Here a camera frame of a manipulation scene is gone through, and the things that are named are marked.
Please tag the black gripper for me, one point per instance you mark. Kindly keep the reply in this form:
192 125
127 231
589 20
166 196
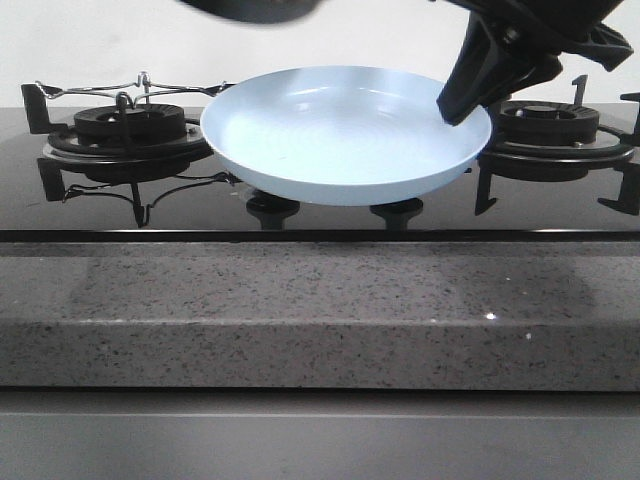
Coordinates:
506 45

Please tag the light blue plate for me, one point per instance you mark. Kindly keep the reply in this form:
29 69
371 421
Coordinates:
341 135

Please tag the black frying pan mint handle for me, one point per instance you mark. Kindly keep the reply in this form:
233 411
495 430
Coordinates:
259 12

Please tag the black gas burner right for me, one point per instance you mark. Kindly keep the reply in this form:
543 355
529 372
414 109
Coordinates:
555 134

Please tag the black gas burner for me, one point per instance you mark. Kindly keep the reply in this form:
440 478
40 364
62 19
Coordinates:
146 133
555 134

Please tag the black pan support right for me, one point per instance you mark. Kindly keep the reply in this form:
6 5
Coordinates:
627 201

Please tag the silver stove knob right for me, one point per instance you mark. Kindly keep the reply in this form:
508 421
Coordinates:
397 215

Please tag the silver stove knob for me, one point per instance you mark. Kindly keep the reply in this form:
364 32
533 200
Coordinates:
270 210
397 215

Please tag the silver stove knob left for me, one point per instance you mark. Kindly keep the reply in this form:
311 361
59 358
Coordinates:
270 210

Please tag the black gas burner left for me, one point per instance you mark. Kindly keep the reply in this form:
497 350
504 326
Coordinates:
146 133

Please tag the black glass cooktop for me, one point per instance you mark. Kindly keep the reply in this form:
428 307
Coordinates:
201 205

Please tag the grey cabinet front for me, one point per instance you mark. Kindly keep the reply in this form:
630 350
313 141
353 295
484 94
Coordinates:
317 435

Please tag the chrome wire trivet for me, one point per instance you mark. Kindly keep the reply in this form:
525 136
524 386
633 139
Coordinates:
142 90

